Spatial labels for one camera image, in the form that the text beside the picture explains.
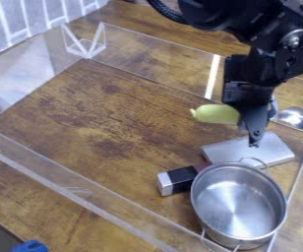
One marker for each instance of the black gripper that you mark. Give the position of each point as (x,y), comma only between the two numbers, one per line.
(243,92)

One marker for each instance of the spoon with yellow handle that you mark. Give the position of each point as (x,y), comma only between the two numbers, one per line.
(223,114)

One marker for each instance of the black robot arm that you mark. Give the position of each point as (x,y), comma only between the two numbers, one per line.
(270,26)

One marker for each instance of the silver metal pot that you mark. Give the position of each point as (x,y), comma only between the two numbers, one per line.
(240,205)

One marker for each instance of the silver flat rectangular box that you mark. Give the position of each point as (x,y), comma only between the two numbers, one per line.
(271,153)

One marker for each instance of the black and silver block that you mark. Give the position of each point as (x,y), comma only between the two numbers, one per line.
(176,181)

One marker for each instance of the blue object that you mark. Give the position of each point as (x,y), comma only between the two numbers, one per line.
(30,246)

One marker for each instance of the clear acrylic enclosure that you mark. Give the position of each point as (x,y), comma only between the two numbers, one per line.
(96,101)

